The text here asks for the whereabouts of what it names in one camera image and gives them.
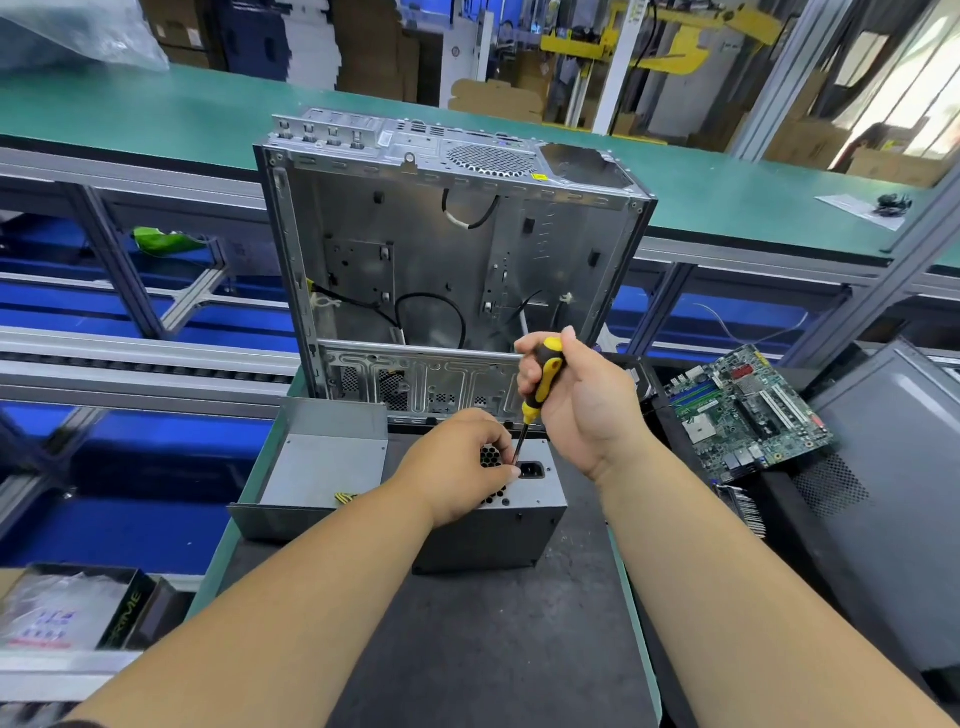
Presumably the green computer motherboard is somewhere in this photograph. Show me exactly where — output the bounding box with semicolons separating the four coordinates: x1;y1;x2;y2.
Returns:
663;344;835;486

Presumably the black heatsink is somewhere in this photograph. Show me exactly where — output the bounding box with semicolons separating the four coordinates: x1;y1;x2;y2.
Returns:
712;481;769;541

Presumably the person's left forearm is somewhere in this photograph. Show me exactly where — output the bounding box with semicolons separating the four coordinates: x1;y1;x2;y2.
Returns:
60;472;438;728

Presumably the white cable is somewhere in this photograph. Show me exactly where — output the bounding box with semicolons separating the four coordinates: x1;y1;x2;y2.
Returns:
693;302;811;348

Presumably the grey power supply unit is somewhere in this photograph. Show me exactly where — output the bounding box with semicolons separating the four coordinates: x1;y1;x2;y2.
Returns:
227;396;569;576

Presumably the clear plastic bag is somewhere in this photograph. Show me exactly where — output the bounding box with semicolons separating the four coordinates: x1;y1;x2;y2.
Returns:
0;0;171;74

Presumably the person's right hand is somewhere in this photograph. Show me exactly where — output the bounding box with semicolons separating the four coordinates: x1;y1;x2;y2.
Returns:
514;326;655;485

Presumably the grey metal side panel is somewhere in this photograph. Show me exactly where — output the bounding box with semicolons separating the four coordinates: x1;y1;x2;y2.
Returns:
227;396;390;544

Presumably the aluminium conveyor frame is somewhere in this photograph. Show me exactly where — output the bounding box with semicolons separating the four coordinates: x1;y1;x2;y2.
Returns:
0;146;960;541

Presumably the black cardboard box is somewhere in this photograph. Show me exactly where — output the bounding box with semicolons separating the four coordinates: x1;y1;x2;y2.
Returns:
0;562;177;652

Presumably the person's right forearm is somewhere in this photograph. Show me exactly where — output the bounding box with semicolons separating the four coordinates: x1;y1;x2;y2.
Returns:
592;433;955;728

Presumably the person's left hand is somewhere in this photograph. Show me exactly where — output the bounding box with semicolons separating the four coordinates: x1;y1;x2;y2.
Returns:
387;408;523;531

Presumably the white paper sheet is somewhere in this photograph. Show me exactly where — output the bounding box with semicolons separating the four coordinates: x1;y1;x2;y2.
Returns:
815;193;907;231

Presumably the green plastic bag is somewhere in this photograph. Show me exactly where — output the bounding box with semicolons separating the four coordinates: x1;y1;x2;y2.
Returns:
133;227;208;256

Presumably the black rubber work mat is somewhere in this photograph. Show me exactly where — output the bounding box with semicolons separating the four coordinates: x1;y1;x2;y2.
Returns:
213;420;657;728

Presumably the yellow black screwdriver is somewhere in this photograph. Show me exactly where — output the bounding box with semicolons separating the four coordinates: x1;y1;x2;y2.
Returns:
511;336;567;468

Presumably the silver computer case chassis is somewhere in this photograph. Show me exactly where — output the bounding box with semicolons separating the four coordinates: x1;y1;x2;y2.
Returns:
253;107;659;421

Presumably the grey computer case cover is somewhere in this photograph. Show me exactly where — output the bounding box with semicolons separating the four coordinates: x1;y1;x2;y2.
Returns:
757;337;960;672

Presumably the brown cardboard box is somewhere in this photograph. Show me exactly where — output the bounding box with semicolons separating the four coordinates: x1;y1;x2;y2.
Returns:
448;78;547;125

